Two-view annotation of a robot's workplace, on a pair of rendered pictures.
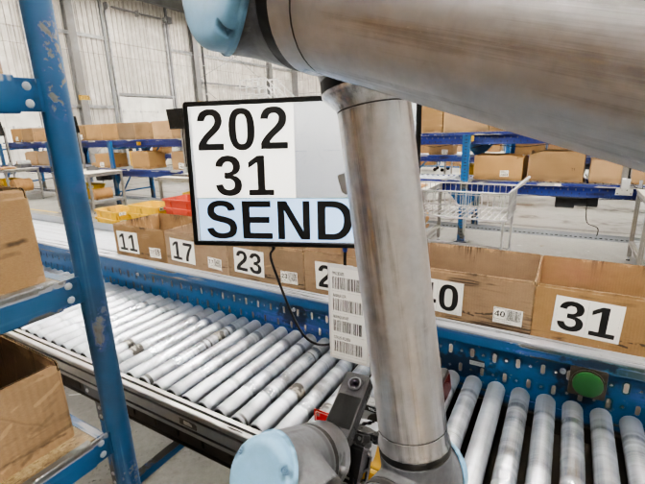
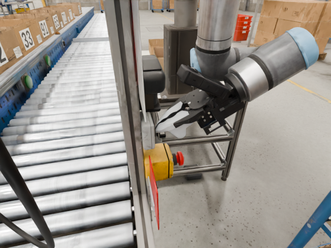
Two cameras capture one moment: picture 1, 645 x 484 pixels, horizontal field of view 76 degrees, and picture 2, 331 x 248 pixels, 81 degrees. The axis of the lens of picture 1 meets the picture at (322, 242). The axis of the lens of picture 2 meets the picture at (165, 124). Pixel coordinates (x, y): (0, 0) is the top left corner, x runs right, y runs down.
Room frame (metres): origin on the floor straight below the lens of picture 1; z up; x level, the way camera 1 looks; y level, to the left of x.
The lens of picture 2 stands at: (0.89, 0.20, 1.22)
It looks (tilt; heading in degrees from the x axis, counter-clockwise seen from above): 34 degrees down; 227
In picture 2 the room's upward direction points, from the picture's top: straight up
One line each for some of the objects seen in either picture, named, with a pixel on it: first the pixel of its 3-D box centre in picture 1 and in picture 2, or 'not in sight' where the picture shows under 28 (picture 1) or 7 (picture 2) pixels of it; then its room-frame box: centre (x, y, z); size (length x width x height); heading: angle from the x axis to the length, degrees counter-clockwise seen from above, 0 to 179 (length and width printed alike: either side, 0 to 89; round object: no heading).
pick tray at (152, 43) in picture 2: not in sight; (171, 47); (-0.37, -1.08, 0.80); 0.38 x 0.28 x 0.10; 145
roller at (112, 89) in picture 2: not in sight; (79, 94); (0.56, -0.88, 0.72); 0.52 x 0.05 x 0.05; 149
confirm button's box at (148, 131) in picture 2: (379, 419); (147, 129); (0.67, -0.10, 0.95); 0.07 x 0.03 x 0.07; 59
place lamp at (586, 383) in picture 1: (587, 385); not in sight; (0.95, -0.69, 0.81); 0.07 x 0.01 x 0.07; 59
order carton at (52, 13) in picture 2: not in sight; (41, 21); (0.31, -2.19, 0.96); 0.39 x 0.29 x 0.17; 59
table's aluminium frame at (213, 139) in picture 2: not in sight; (179, 110); (-0.19, -0.78, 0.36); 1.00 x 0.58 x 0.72; 56
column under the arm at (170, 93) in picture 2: not in sight; (182, 59); (0.11, -0.50, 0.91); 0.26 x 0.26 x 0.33; 56
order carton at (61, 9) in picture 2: not in sight; (51, 17); (0.11, -2.52, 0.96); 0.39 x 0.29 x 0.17; 59
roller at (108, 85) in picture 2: not in sight; (80, 89); (0.52, -0.94, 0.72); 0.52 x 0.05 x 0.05; 149
